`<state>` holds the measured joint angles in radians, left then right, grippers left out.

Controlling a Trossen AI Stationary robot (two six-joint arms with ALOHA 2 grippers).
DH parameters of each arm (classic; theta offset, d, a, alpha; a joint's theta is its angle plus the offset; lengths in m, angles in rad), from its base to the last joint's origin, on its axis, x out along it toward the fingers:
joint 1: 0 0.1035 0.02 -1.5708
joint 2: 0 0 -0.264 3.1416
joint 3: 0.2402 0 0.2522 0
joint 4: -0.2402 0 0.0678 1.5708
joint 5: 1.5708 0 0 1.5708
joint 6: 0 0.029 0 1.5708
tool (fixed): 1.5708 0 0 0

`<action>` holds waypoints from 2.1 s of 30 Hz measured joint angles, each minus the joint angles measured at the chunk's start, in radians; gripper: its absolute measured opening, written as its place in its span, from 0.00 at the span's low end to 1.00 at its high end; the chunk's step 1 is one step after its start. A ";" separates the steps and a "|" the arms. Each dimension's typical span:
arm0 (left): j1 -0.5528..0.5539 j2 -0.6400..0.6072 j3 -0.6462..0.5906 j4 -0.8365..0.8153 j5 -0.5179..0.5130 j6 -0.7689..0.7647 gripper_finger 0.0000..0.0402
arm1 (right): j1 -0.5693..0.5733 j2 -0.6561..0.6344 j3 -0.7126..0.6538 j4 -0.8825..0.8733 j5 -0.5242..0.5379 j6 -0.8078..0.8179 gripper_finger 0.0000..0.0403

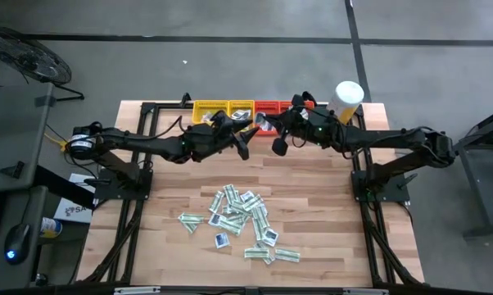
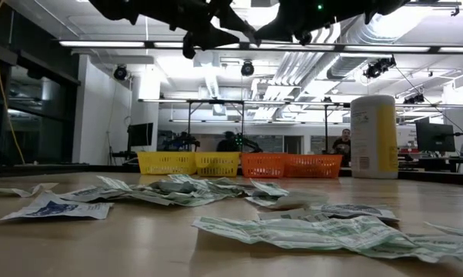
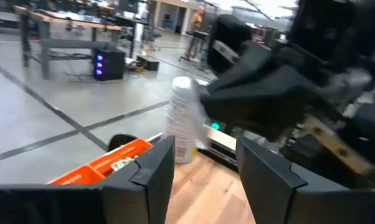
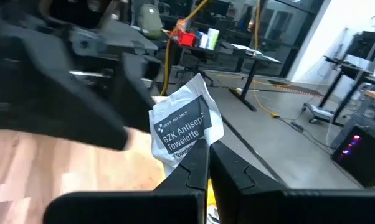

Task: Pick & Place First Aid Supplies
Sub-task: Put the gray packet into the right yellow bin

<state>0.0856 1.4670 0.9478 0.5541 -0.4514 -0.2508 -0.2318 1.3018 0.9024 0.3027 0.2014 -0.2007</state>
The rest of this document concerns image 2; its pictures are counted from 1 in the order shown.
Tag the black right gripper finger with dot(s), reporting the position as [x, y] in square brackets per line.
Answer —
[274, 32]

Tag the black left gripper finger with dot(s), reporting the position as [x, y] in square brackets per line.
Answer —
[235, 21]
[216, 38]

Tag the black background robot arm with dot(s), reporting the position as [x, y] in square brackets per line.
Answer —
[185, 141]
[248, 144]

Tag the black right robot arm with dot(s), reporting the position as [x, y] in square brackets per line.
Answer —
[370, 7]

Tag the ceiling light strip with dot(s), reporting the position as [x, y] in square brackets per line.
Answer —
[100, 44]
[285, 47]
[387, 48]
[168, 45]
[458, 49]

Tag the person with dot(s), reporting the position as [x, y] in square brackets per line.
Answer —
[342, 145]
[227, 141]

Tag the black computer monitor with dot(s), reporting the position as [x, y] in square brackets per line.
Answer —
[140, 134]
[435, 136]

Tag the yellow plastic basket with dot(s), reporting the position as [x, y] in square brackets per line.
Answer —
[166, 163]
[217, 164]

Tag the orange plastic basket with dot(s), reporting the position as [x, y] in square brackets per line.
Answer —
[263, 165]
[314, 166]

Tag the white yellow wipes canister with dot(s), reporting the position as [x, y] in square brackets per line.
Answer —
[374, 138]

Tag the white packet dark print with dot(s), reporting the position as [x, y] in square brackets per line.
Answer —
[87, 193]
[358, 211]

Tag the white packet blue print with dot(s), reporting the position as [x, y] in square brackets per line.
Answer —
[58, 209]

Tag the black ceiling camera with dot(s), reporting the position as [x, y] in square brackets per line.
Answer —
[120, 72]
[414, 99]
[377, 68]
[247, 68]

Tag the black background station frame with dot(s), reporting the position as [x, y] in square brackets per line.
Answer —
[216, 101]

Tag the silver ceiling duct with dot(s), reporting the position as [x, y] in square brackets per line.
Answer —
[366, 31]

